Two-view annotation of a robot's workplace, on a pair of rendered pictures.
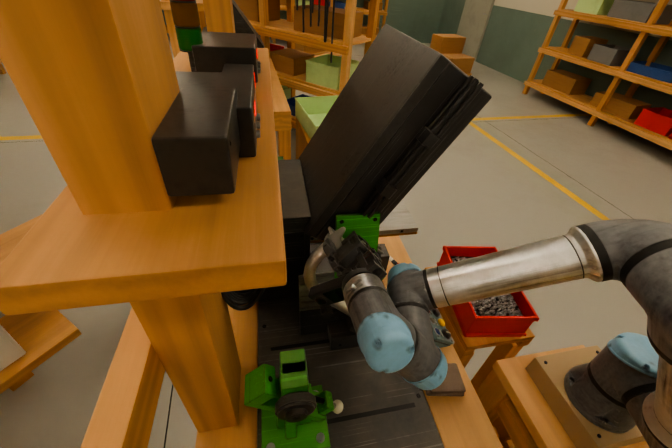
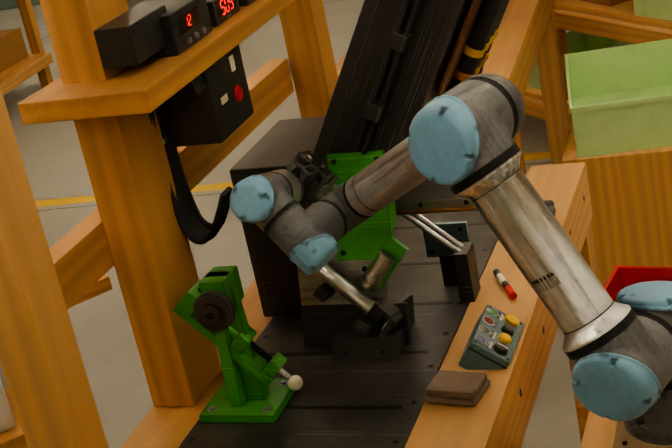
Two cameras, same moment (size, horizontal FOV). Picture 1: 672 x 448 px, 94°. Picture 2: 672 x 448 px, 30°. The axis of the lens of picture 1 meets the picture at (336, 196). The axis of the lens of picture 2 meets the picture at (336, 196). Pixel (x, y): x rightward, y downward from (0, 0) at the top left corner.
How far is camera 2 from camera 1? 1.87 m
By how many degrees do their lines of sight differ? 35
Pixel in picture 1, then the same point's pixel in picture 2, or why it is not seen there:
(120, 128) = (80, 26)
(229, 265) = (117, 93)
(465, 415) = (461, 421)
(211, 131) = (123, 25)
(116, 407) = (69, 242)
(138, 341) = (94, 220)
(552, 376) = not seen: hidden behind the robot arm
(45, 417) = not seen: outside the picture
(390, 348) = (243, 192)
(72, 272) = (51, 98)
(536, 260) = not seen: hidden behind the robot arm
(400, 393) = (392, 398)
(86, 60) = not seen: outside the picture
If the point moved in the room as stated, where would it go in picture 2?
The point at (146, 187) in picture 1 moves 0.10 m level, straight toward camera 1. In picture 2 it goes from (92, 63) to (87, 78)
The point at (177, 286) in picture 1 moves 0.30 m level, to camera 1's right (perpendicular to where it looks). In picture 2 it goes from (94, 108) to (236, 107)
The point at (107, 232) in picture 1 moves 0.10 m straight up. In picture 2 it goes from (71, 88) to (55, 32)
